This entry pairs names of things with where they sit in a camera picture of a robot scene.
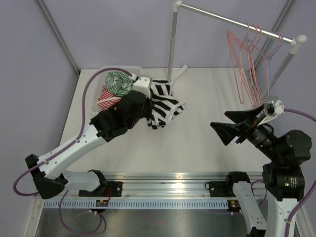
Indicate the blue wire hanger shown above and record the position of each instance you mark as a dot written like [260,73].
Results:
[252,75]

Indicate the pink wire hanger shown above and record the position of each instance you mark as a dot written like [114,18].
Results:
[257,94]

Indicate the black white striped tank top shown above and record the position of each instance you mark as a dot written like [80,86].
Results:
[165,107]

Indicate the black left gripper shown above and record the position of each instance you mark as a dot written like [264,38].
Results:
[149,103]

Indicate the red white striped tank top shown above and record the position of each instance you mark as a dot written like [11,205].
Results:
[107,99]

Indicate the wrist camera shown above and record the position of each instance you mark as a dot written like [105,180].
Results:
[142,84]
[272,108]

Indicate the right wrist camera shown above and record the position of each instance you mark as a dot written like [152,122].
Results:
[272,108]

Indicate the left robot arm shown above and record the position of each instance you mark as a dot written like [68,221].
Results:
[49,171]

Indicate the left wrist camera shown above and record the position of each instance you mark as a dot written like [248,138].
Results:
[142,84]

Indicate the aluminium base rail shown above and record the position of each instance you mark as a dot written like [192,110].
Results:
[160,185]

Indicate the white slotted cable duct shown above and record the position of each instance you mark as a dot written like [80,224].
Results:
[138,204]

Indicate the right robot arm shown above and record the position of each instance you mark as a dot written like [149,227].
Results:
[282,177]

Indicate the green white striped tank top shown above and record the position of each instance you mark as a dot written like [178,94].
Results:
[118,83]

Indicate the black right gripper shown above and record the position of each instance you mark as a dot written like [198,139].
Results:
[246,122]

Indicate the white clothes rack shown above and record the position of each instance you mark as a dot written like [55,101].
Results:
[290,18]

